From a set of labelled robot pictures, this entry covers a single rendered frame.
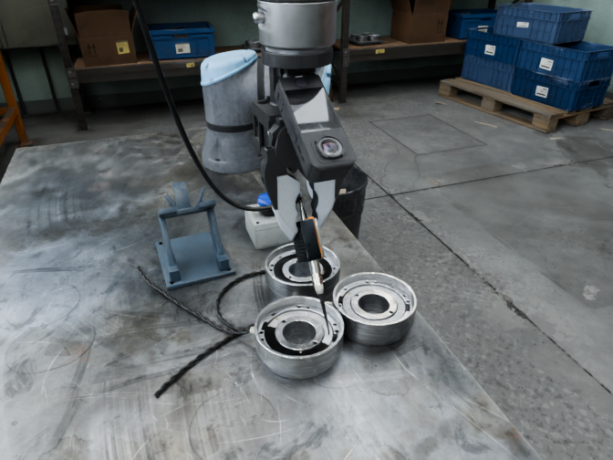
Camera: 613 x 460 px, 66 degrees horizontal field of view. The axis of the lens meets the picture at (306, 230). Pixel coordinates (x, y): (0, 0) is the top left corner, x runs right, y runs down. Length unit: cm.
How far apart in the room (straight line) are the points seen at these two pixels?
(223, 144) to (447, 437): 72
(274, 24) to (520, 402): 145
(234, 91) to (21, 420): 67
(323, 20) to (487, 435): 43
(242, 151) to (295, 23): 59
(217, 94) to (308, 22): 56
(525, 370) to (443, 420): 127
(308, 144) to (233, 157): 60
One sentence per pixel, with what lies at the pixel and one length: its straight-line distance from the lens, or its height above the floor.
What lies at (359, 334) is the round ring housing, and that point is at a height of 82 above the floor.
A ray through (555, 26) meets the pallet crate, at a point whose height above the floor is 70.
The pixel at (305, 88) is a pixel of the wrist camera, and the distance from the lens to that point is 48.
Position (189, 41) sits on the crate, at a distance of 402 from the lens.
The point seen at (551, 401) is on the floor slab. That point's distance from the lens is 175.
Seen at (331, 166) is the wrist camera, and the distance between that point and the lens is 42.
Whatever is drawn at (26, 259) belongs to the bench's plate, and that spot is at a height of 80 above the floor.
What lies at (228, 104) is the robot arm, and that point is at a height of 94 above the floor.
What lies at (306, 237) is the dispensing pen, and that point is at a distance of 53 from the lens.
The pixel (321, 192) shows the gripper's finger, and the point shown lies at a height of 98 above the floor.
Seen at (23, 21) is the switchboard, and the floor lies 74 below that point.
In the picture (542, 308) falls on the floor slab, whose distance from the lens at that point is 209.
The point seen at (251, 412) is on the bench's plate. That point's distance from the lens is 53.
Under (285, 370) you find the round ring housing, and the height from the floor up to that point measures 82.
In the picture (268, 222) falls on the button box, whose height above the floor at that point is 84.
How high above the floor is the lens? 122
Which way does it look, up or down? 31 degrees down
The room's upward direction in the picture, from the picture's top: straight up
